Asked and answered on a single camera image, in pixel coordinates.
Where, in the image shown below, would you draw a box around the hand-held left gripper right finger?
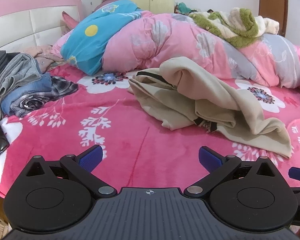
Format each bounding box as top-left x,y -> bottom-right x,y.
184,145 -> 275,198

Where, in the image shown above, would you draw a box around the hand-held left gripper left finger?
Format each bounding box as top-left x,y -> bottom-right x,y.
26,144 -> 118,198

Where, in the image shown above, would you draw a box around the beige zip jacket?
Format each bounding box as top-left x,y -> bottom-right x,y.
128,57 -> 293,159

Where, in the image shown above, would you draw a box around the pink floral bed blanket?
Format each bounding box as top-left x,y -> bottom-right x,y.
0,64 -> 300,197

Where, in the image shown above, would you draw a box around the blue jeans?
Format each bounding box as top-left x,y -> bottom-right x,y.
0,73 -> 53,115

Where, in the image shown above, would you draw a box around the pale pink garment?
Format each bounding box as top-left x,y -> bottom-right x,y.
22,44 -> 65,72

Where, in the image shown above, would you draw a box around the blue pillow yellow dot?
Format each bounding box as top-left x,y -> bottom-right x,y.
60,0 -> 145,76

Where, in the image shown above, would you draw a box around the grey garment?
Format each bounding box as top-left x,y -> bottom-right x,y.
0,53 -> 44,122

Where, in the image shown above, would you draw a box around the pink floral quilt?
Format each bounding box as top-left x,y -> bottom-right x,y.
51,10 -> 300,89

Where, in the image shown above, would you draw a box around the green and cream fleece garment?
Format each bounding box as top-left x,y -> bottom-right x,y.
189,7 -> 282,49

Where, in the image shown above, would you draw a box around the black garment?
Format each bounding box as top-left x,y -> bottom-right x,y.
0,51 -> 20,80

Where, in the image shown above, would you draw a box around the pink pillow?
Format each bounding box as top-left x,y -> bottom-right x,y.
62,11 -> 80,28

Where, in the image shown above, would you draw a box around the pink and white headboard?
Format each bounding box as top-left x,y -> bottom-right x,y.
0,0 -> 84,55

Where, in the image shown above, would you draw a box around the teal cloth pile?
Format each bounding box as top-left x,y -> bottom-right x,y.
174,2 -> 198,15

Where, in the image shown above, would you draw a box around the brown wooden door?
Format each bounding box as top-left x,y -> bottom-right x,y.
259,0 -> 289,38

